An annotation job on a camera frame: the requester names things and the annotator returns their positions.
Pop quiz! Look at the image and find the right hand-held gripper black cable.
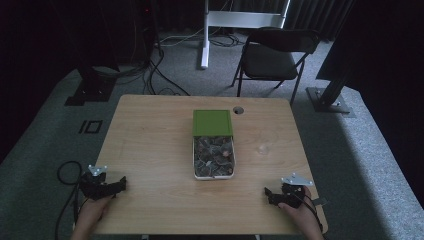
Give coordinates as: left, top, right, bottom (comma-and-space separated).
298, 192, 325, 234

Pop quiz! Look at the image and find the black folding chair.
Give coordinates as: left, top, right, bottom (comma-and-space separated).
231, 26, 321, 106

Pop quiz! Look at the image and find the white metal stand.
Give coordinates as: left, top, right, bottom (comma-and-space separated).
199, 0, 292, 70

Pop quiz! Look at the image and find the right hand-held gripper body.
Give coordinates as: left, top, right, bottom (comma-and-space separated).
279, 172, 315, 210

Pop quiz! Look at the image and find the bundle of floor cables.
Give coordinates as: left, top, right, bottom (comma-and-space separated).
89, 19, 246, 98

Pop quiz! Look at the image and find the person's right hand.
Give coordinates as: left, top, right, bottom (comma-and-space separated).
277, 185, 322, 232

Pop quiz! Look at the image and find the black stand with base plate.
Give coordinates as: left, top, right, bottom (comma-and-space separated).
64, 64, 120, 107

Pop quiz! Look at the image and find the person's left hand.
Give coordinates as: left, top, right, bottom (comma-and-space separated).
73, 195, 113, 233

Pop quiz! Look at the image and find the left hand-held gripper black cable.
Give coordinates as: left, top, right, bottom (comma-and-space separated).
54, 160, 88, 240

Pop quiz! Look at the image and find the white open box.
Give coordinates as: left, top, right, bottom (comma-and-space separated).
192, 134, 237, 181

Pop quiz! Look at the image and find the green box lid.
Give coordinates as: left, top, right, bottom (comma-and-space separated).
192, 109, 234, 137

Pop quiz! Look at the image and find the hand-held gripper black cable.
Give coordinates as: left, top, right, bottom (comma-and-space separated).
298, 192, 325, 234
54, 160, 88, 240

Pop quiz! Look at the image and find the pile of tea bags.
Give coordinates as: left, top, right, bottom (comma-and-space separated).
194, 135, 235, 177

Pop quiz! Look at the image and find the black post with grey base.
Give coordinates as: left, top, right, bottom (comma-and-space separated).
305, 0, 356, 118

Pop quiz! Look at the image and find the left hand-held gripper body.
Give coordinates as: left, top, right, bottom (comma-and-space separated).
79, 164, 116, 201

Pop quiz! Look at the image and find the small clear plastic cup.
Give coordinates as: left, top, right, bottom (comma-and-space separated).
256, 143, 272, 156

